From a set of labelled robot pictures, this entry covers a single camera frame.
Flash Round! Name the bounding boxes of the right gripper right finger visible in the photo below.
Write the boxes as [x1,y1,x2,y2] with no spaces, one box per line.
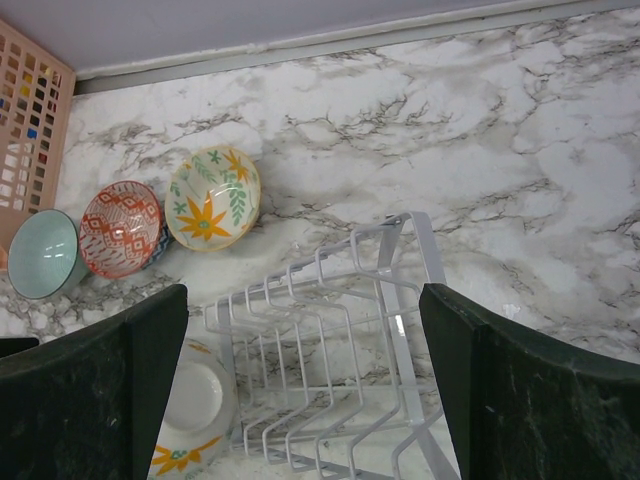
[419,283,639,479]

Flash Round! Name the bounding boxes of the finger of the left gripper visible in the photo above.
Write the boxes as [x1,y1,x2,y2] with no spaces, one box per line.
[0,337,39,358]

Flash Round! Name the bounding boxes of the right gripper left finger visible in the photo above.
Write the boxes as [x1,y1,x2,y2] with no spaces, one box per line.
[1,284,189,479]

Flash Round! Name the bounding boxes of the yellow flower bowl front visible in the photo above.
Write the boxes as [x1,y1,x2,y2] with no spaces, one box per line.
[147,337,238,479]

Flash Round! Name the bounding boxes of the yellow flower bowl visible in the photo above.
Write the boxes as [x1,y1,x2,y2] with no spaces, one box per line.
[147,337,238,479]
[165,145,262,252]

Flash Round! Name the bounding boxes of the yellow flower bowl back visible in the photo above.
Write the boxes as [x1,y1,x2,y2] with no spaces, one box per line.
[165,145,262,252]

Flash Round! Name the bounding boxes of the light teal bowl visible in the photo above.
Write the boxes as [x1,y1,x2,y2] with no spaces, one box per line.
[8,209,89,300]

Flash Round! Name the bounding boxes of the red patterned bowl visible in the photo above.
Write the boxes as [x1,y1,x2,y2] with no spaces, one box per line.
[79,180,172,279]

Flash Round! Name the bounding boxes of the orange plastic file organizer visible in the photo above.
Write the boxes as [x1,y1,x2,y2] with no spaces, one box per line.
[1,22,76,272]

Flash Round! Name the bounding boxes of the white wire dish rack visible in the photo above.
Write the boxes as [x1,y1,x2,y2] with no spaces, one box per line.
[204,211,460,479]

